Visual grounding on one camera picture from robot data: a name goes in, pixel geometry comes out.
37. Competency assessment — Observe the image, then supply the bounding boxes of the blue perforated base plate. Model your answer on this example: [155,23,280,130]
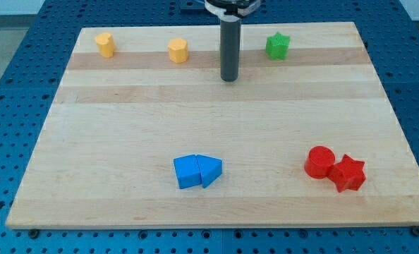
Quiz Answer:
[0,1,419,253]

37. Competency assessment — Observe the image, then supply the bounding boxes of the yellow hexagon block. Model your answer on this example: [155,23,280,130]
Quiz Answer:
[168,37,188,64]

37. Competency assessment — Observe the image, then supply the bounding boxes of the yellow heart block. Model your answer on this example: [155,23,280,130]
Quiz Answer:
[95,32,116,58]

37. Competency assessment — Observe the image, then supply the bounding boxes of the wooden board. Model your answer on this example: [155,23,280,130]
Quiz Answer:
[6,22,419,229]

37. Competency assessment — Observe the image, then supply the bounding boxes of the red cylinder block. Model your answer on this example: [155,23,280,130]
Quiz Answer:
[304,146,335,179]

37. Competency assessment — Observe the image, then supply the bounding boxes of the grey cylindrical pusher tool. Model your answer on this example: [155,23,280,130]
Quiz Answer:
[219,16,241,82]

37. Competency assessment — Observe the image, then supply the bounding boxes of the red star block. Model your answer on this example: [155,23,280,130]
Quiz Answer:
[327,155,366,193]

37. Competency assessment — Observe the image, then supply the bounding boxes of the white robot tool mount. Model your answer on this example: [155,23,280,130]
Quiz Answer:
[204,0,262,18]

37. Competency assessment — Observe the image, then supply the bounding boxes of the blue triangle block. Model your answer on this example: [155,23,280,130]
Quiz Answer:
[196,155,223,188]

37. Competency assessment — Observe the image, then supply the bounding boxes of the blue cube block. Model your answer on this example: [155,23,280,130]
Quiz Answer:
[174,155,202,189]

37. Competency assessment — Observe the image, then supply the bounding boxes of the green star block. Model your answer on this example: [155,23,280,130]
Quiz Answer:
[265,32,291,60]

